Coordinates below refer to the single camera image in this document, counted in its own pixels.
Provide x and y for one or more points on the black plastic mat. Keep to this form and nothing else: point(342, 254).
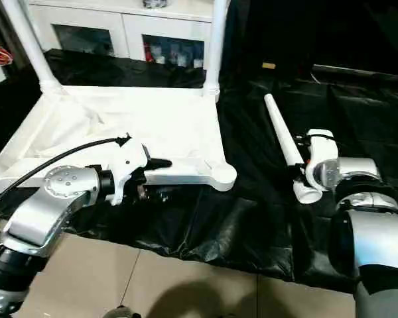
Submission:
point(235, 225)

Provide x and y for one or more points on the white cabinet with glass doors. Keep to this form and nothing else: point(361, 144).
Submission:
point(126, 26)

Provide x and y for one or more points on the red bottle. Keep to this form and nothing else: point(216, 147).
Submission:
point(148, 52)

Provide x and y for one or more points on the black tangled bundle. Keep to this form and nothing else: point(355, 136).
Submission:
point(154, 3)

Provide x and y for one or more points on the white plastic table top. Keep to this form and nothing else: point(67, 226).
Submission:
point(152, 126)

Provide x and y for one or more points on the large black box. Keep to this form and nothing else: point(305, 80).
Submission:
point(268, 33)

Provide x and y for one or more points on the white plastic table leg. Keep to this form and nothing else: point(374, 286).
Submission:
point(282, 132)
point(217, 39)
point(30, 39)

